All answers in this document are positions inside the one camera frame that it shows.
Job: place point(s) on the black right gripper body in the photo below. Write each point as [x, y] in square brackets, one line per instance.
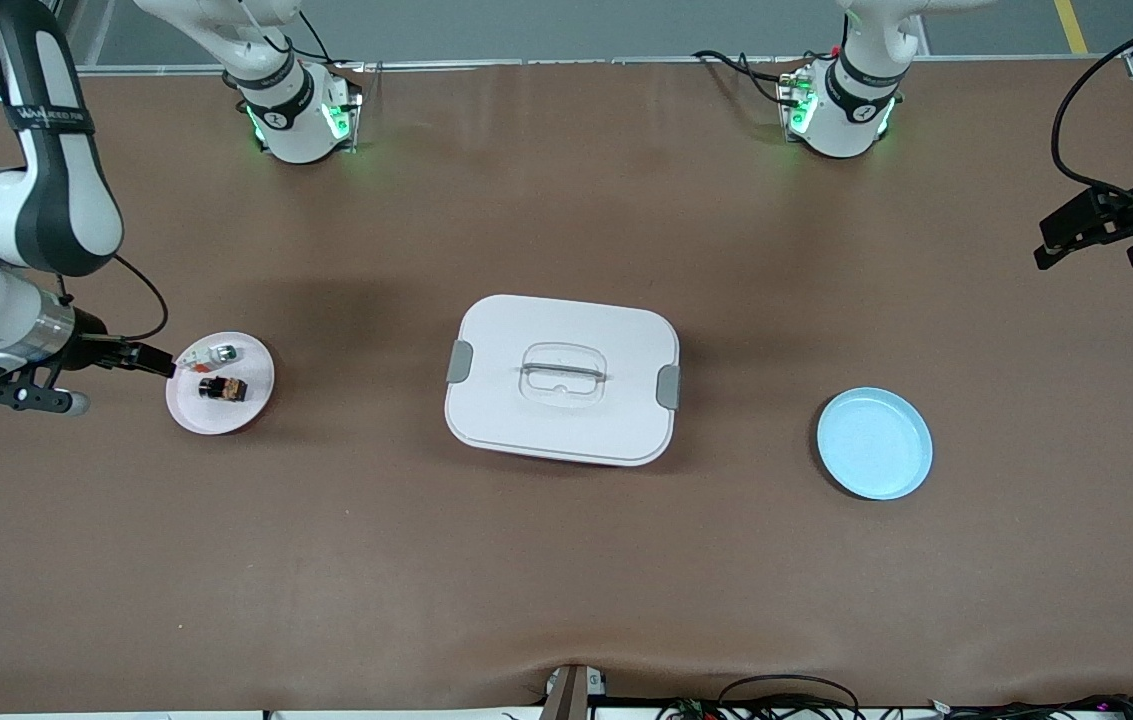
[92, 344]

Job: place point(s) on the black and orange switch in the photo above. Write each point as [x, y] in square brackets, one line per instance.
[224, 389]

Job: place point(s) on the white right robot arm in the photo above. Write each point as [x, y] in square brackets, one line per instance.
[36, 210]

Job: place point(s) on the pink box with white lid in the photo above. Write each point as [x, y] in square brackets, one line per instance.
[566, 420]

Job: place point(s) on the white grey orange connector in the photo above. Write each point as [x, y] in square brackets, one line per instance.
[216, 354]

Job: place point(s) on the pink round plate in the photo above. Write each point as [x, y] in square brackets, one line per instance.
[221, 415]

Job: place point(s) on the light blue round plate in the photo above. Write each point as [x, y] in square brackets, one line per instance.
[876, 450]

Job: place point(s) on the silver table edge rail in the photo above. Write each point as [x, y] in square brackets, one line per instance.
[576, 62]

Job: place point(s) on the brown camera post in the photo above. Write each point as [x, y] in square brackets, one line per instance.
[571, 695]

